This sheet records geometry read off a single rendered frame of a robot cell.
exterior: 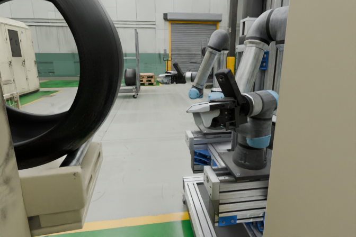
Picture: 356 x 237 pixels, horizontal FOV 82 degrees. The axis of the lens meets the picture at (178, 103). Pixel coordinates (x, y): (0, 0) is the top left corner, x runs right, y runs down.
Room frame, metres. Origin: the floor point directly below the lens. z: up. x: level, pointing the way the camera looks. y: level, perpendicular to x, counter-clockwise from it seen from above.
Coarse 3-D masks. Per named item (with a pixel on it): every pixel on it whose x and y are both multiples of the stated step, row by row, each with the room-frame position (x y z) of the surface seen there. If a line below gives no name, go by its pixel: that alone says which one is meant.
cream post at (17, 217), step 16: (0, 96) 0.36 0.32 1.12; (0, 112) 0.35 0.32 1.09; (0, 128) 0.34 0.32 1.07; (0, 144) 0.33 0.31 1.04; (0, 160) 0.33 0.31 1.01; (0, 176) 0.32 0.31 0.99; (16, 176) 0.36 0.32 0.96; (0, 192) 0.31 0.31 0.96; (16, 192) 0.35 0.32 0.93; (0, 208) 0.30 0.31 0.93; (16, 208) 0.34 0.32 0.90; (0, 224) 0.29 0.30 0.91; (16, 224) 0.33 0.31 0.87
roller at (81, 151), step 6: (90, 138) 0.67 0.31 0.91; (84, 144) 0.61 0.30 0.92; (78, 150) 0.56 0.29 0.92; (84, 150) 0.58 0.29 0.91; (66, 156) 0.52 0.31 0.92; (72, 156) 0.51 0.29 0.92; (78, 156) 0.53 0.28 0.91; (66, 162) 0.48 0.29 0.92; (72, 162) 0.49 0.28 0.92; (78, 162) 0.51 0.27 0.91
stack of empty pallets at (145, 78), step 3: (141, 75) 8.73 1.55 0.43; (144, 75) 8.75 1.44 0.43; (147, 75) 8.85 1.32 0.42; (150, 75) 8.85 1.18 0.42; (153, 75) 8.82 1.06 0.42; (141, 78) 8.75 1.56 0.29; (144, 78) 8.74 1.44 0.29; (147, 78) 8.74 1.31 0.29; (150, 78) 8.75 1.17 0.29; (153, 78) 8.76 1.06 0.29; (141, 81) 8.83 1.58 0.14; (144, 81) 8.74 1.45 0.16; (147, 81) 8.82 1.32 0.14; (150, 81) 8.83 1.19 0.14; (153, 81) 8.76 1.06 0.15; (147, 84) 8.75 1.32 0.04; (153, 84) 8.93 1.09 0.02
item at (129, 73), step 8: (136, 32) 5.82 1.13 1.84; (136, 40) 5.81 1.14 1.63; (136, 48) 5.81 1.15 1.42; (136, 56) 5.81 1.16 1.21; (136, 64) 5.81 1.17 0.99; (128, 72) 5.83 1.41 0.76; (128, 80) 5.78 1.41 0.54; (136, 80) 6.27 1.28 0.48; (128, 88) 6.36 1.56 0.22; (136, 88) 6.37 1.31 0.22; (136, 96) 5.84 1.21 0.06
